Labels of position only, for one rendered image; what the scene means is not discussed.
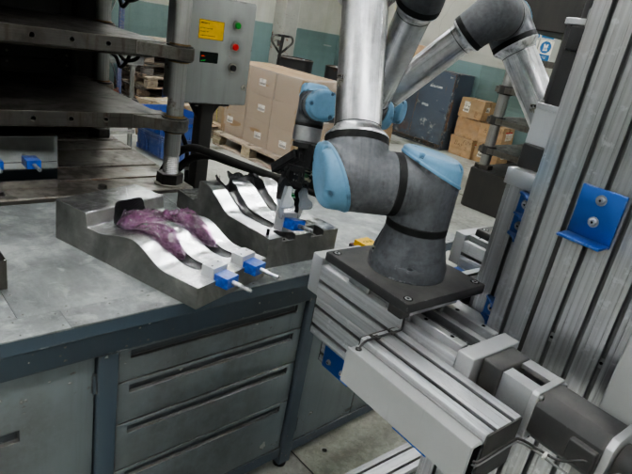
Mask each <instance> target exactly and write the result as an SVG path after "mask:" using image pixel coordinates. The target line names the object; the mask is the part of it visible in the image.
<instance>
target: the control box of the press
mask: <svg viewBox="0 0 632 474"><path fill-rule="evenodd" d="M256 11H257V6H256V4H251V3H247V2H242V1H237V0H193V6H192V18H191V29H190V40H189V44H190V45H191V46H193V47H194V49H196V50H195V61H193V63H190V64H187V73H186V85H185V96H184V102H185V103H189V104H190V106H191V108H192V110H193V112H194V121H193V132H192V142H191V144H198V145H200V146H203V147H206V148H210V143H211V133H212V125H213V113H214V112H215V110H216V109H217V107H218V106H222V107H226V106H229V105H230V104H232V105H244V104H245V95H246V88H247V80H248V73H249V65H250V57H251V50H252V42H253V35H254V26H255V19H256ZM173 13H174V0H169V5H168V18H167V32H166V42H170V41H171V40H172V26H173ZM169 65H170V61H168V59H165V73H164V86H163V95H165V96H167V92H168V78H169ZM208 161H209V160H208V159H202V160H197V161H195V162H193V163H191V164H189V165H188V166H186V167H185V168H184V169H183V170H184V179H183V181H184V182H186V183H188V184H190V185H191V186H193V188H198V187H199V182H200V181H206V180H207V170H208Z"/></svg>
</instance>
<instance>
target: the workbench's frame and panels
mask: <svg viewBox="0 0 632 474"><path fill-rule="evenodd" d="M308 280H309V275H307V276H301V277H296V278H292V279H287V280H283V281H279V282H275V283H271V284H266V285H262V286H259V287H254V288H251V289H252V292H247V291H244V290H241V291H238V292H231V293H228V294H226V295H224V296H222V297H220V298H218V299H216V300H214V301H212V302H211V303H209V304H207V305H205V306H203V307H201V308H198V309H194V308H191V307H189V306H187V305H185V304H179V305H176V306H171V307H167V308H159V309H156V310H151V311H147V312H142V313H138V314H135V315H130V316H126V317H121V318H117V319H114V320H109V321H105V322H100V323H96V324H89V325H85V326H80V327H76V328H72V329H68V330H64V331H59V332H55V333H51V334H47V335H43V336H38V337H35V338H30V339H26V340H18V341H14V342H10V343H6V344H2V345H0V474H245V473H246V472H248V471H250V470H252V469H254V468H256V467H258V466H261V465H263V464H265V463H267V462H269V461H271V460H273V464H274V465H275V466H284V465H285V464H286V461H288V460H289V459H290V454H291V450H293V449H295V448H297V447H300V446H302V445H304V444H306V443H308V442H309V441H311V440H313V439H315V438H317V437H319V436H321V435H324V434H326V433H328V432H330V431H332V430H334V429H336V428H338V427H340V426H341V425H343V424H345V423H347V422H349V421H351V420H353V419H356V418H358V417H360V416H362V415H364V414H366V413H368V412H370V411H372V410H373V409H372V408H371V407H370V406H369V405H368V404H366V403H365V402H364V401H363V400H362V399H361V398H360V397H359V396H357V395H356V394H355V393H354V392H353V391H352V390H351V389H350V388H349V387H346V386H345V385H344V384H343V383H342V382H341V381H340V380H338V379H337V378H336V377H335V376H334V375H333V374H332V373H331V372H330V371H328V370H327V369H326V368H325V367H324V366H323V365H322V363H321V362H320V361H319V359H318V358H319V353H320V349H321V344H322V341H321V340H319V339H318V338H317V337H316V336H314V335H313V334H312V333H311V332H310V331H309V329H310V323H311V318H312V313H313V309H314V304H315V299H316V296H317V295H316V294H315V293H313V292H312V291H310V290H309V289H308Z"/></svg>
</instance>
